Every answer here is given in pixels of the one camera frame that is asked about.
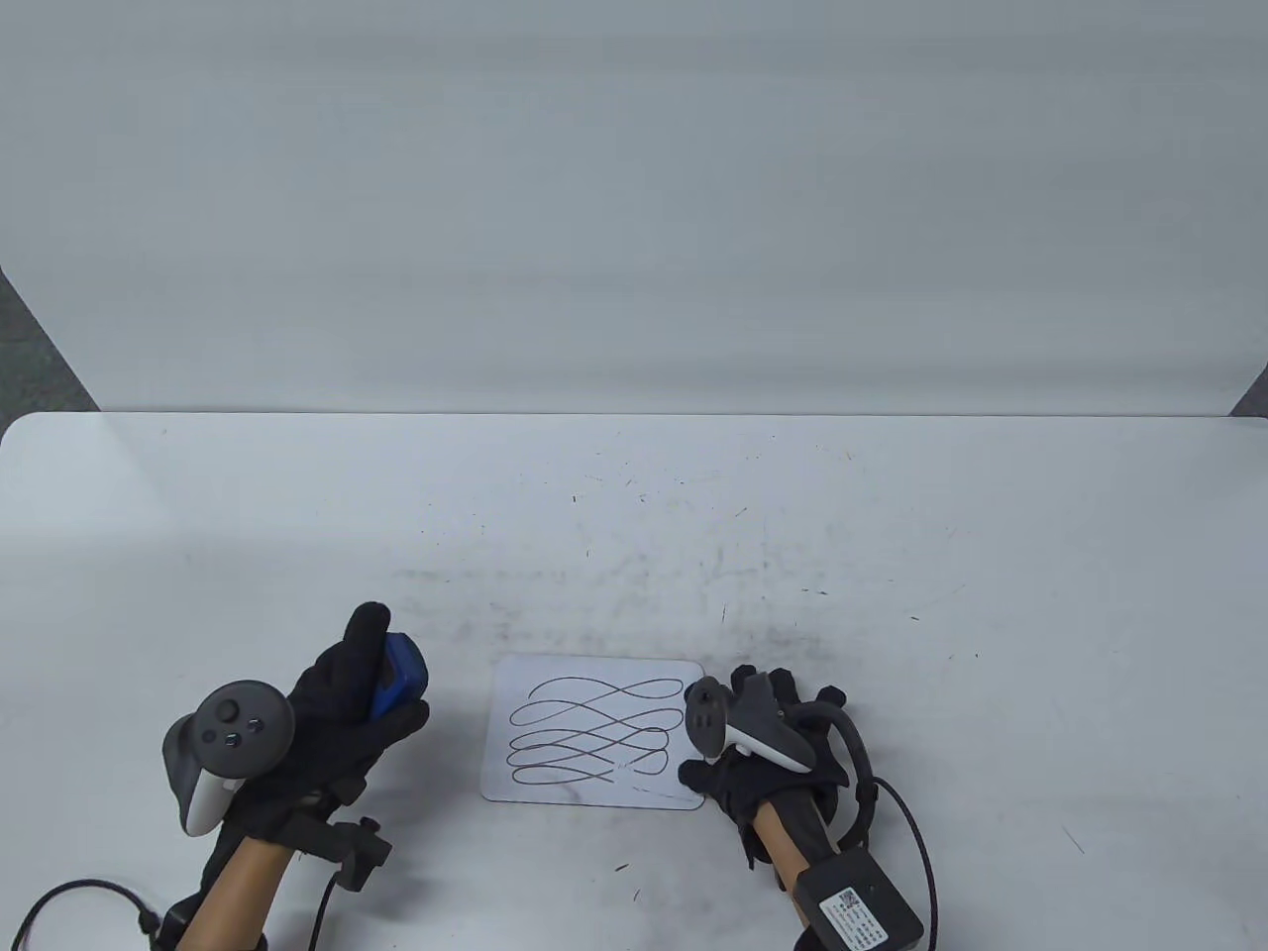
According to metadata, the person's right hand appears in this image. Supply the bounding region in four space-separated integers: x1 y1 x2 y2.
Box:
679 666 863 873

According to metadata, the person's left hand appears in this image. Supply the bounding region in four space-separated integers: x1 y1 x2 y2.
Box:
203 601 432 893

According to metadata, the blue whiteboard eraser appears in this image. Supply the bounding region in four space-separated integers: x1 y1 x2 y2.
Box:
369 634 429 724

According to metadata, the small white whiteboard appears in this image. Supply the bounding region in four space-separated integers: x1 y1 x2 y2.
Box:
480 654 706 811

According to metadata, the person's right forearm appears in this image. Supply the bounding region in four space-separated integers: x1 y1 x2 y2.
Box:
753 797 831 893

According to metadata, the person's left forearm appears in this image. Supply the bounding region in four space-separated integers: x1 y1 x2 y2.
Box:
183 837 298 951

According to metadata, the grey white right hand controller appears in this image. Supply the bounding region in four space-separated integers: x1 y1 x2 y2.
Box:
685 677 875 823

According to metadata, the white backdrop panel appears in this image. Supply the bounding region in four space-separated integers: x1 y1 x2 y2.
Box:
0 0 1268 417

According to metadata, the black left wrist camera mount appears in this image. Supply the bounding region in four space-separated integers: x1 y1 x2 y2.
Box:
287 792 393 893

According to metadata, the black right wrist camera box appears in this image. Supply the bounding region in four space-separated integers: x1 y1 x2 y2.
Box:
797 847 925 951

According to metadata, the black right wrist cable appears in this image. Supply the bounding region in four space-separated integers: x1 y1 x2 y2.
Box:
870 776 939 951

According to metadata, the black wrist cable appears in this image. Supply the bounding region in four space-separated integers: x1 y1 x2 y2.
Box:
870 776 939 951
5 877 161 951

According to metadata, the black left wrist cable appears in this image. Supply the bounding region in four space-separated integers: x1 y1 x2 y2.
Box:
5 877 161 951

